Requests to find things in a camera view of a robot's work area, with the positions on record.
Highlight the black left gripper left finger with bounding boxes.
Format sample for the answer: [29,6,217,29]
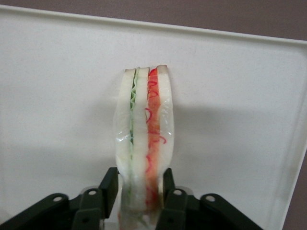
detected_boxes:
[0,167,120,230]

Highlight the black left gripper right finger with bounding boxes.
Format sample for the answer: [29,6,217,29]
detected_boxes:
[155,167,263,230]

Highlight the triangle sandwich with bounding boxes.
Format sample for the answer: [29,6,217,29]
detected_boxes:
[112,63,176,230]

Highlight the cream rectangular plastic tray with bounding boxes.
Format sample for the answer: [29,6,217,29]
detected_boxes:
[0,4,307,230]

